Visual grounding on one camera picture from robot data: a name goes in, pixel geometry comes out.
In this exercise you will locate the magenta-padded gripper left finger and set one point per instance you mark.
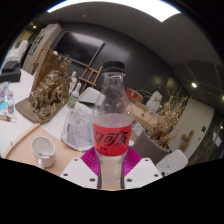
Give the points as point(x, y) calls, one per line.
point(78, 170)

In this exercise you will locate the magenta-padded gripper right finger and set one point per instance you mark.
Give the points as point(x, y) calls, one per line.
point(143, 170)

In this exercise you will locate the clear red-labelled drink bottle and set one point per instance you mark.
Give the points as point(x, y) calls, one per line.
point(111, 140)

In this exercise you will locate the light wooden drawing board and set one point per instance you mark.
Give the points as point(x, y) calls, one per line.
point(66, 156)

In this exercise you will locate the dried plant in grey pot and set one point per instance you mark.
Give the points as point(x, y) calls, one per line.
point(146, 148)

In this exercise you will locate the white plastic chair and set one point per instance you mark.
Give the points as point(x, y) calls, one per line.
point(173, 160)
point(88, 96)

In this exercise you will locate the white ceramic mug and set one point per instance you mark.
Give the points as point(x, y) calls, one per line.
point(43, 146)

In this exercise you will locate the grey printed newspaper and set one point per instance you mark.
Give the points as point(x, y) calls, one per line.
point(76, 126)

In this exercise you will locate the brown wooden figure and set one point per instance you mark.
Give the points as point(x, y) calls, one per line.
point(186, 140)

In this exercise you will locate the brown cardboard box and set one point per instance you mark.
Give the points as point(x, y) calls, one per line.
point(141, 115)

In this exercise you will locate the tall white plaster statue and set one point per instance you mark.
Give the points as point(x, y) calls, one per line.
point(154, 100)

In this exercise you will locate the green-labelled spray bottle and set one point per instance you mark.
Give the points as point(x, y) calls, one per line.
point(73, 99)

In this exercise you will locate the red box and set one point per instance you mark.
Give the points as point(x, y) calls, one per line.
point(134, 94)

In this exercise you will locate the golden relief sculpture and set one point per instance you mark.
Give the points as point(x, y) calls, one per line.
point(50, 93)

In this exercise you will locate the small white plaster figure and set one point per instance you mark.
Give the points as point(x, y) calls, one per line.
point(72, 81)

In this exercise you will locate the small ink bottle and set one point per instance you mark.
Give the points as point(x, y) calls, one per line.
point(10, 106)

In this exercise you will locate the wooden easel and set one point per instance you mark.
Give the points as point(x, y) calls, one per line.
point(90, 75)

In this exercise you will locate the round ceiling spotlight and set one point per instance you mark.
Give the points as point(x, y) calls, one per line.
point(194, 85)

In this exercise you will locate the colourful book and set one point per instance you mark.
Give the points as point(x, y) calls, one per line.
point(4, 100)

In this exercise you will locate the black boxes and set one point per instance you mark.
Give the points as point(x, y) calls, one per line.
point(10, 75)

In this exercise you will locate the white cabinet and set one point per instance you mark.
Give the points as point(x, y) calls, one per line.
point(40, 43)

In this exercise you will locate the long ceiling light strip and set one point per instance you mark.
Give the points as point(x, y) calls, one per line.
point(150, 8)

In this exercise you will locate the black wall screen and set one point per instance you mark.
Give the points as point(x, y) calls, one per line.
point(78, 48)

